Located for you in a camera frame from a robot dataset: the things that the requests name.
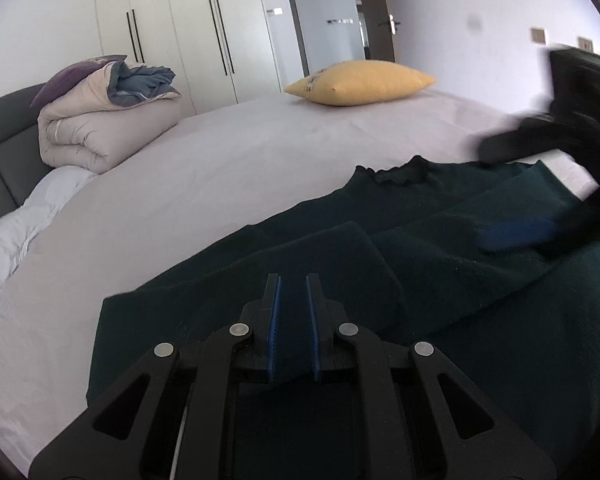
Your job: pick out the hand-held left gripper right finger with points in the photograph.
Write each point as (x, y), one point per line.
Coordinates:
(313, 330)

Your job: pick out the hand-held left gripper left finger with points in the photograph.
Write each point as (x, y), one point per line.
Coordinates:
(275, 330)

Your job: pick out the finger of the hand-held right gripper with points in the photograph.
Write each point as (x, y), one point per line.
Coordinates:
(510, 236)
(525, 140)

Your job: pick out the dark green sweater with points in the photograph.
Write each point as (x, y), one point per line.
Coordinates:
(430, 280)

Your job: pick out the bed with white sheet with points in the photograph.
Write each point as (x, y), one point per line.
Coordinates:
(230, 170)

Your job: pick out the yellow pillow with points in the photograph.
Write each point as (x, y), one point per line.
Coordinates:
(360, 82)

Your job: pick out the folded beige duvet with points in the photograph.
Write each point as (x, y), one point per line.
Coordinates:
(105, 130)

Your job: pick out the white quilt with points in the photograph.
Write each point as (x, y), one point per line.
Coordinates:
(25, 230)

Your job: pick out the cream wardrobe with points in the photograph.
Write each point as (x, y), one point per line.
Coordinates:
(180, 35)

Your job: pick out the grey padded headboard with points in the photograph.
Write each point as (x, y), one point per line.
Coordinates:
(5, 160)

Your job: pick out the purple pillow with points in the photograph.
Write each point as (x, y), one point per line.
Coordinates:
(72, 80)

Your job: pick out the wall switch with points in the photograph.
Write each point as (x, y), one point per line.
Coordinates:
(585, 43)
(538, 35)

